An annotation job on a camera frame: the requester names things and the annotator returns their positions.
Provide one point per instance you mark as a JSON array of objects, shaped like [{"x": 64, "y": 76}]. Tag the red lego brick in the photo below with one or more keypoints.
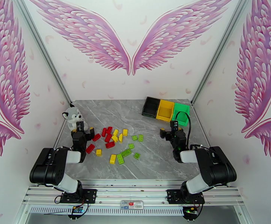
[
  {"x": 110, "y": 145},
  {"x": 96, "y": 137},
  {"x": 90, "y": 148},
  {"x": 104, "y": 132},
  {"x": 109, "y": 130},
  {"x": 108, "y": 137}
]

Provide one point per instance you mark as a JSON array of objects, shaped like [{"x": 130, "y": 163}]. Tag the green plastic bin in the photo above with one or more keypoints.
[{"x": 181, "y": 113}]

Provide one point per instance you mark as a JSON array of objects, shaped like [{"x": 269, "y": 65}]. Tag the yellow plastic bin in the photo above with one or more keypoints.
[{"x": 165, "y": 110}]

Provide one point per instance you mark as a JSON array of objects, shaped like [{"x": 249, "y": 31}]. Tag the black plastic bin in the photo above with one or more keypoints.
[{"x": 151, "y": 107}]

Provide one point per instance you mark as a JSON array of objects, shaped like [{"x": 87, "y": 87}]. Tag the small square green lego brick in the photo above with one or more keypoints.
[
  {"x": 131, "y": 146},
  {"x": 137, "y": 155},
  {"x": 134, "y": 137}
]

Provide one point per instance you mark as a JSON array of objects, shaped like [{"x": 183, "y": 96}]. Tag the long green lego brick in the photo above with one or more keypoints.
[
  {"x": 120, "y": 158},
  {"x": 126, "y": 152}
]

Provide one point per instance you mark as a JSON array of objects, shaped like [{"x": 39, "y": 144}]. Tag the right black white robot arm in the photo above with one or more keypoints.
[{"x": 214, "y": 165}]

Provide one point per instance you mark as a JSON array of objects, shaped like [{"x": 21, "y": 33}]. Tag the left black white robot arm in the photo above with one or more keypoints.
[{"x": 44, "y": 167}]

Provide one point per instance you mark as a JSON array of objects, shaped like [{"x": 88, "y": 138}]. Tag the grey white husky plush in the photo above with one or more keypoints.
[{"x": 73, "y": 118}]

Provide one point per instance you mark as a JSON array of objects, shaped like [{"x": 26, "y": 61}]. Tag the aluminium table edge strip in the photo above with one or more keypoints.
[
  {"x": 201, "y": 130},
  {"x": 58, "y": 139}
]

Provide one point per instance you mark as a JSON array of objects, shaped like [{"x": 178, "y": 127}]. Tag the small circuit board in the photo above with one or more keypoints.
[
  {"x": 191, "y": 210},
  {"x": 77, "y": 209}
]

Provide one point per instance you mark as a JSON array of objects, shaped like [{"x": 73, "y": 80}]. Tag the white label sticker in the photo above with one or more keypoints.
[{"x": 132, "y": 205}]

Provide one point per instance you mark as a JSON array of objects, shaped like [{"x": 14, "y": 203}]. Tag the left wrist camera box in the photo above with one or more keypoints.
[{"x": 80, "y": 126}]

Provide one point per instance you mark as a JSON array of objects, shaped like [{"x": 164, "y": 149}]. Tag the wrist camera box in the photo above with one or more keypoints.
[
  {"x": 80, "y": 126},
  {"x": 173, "y": 125}
]

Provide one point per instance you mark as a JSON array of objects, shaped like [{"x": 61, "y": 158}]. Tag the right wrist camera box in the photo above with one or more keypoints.
[{"x": 173, "y": 125}]

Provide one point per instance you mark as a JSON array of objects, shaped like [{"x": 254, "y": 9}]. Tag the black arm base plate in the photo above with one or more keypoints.
[
  {"x": 90, "y": 195},
  {"x": 172, "y": 195}
]

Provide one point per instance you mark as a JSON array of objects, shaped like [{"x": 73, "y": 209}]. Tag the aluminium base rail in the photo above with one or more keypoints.
[{"x": 130, "y": 193}]

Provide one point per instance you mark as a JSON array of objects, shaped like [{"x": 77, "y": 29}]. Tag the aluminium frame post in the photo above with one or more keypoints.
[
  {"x": 219, "y": 50},
  {"x": 41, "y": 50}
]

